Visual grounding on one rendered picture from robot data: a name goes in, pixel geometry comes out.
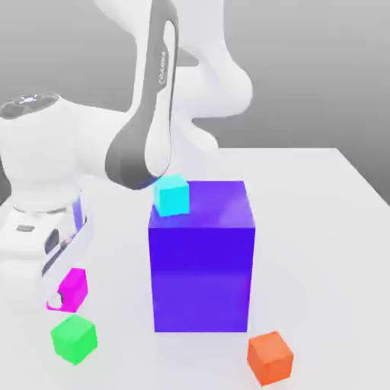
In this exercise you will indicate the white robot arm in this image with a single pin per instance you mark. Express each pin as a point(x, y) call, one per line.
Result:
point(45, 146)

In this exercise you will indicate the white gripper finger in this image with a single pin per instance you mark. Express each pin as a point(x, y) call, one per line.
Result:
point(53, 301)

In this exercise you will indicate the small green cube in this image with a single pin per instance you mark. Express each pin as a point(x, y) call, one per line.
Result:
point(74, 338)

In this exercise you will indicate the small orange cube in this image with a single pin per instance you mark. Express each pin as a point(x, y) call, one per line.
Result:
point(271, 358)

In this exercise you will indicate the small magenta cube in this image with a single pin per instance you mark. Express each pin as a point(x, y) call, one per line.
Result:
point(74, 288)

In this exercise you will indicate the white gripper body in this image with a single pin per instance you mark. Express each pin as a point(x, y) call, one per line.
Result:
point(79, 248)

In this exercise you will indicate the small cyan cube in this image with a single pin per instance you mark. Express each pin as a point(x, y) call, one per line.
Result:
point(172, 196)

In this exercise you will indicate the large blue box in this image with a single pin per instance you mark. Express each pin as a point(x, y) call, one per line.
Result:
point(201, 274)

